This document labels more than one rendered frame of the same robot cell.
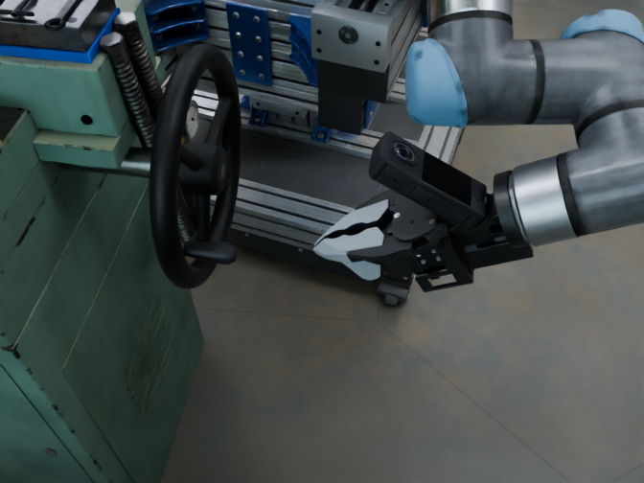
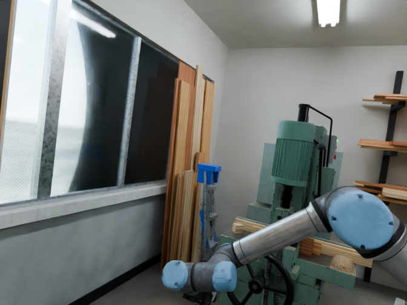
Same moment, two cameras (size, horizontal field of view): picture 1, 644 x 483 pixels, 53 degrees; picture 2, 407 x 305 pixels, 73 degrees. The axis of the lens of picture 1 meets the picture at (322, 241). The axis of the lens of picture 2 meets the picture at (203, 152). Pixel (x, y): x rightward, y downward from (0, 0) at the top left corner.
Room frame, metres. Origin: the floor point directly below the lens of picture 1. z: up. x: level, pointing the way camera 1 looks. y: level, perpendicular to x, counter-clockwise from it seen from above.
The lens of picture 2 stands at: (0.66, -0.98, 1.36)
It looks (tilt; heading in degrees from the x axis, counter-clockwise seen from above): 3 degrees down; 110
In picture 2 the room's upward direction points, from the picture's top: 8 degrees clockwise
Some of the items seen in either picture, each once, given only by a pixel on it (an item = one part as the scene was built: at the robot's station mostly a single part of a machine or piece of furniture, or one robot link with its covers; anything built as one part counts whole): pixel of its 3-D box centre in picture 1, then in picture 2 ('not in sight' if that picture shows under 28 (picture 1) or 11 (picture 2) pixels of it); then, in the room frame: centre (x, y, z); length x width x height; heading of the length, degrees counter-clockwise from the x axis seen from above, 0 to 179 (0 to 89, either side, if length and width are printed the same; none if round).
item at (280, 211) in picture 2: not in sight; (284, 215); (0.62, 0.50, 1.03); 0.14 x 0.07 x 0.09; 81
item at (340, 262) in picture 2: not in sight; (343, 261); (0.89, 0.35, 0.92); 0.14 x 0.09 x 0.04; 81
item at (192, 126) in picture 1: (183, 122); not in sight; (0.84, 0.23, 0.65); 0.06 x 0.04 x 0.08; 171
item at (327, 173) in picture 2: not in sight; (325, 180); (0.79, 0.67, 1.22); 0.09 x 0.08 x 0.15; 81
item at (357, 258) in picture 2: not in sight; (306, 244); (0.74, 0.46, 0.92); 0.55 x 0.02 x 0.04; 171
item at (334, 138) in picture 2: not in sight; (329, 149); (0.80, 0.77, 1.40); 0.10 x 0.06 x 0.16; 81
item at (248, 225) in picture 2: not in sight; (289, 237); (0.66, 0.49, 0.92); 0.60 x 0.02 x 0.05; 171
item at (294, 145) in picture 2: not in sight; (292, 153); (0.61, 0.48, 1.35); 0.18 x 0.18 x 0.31
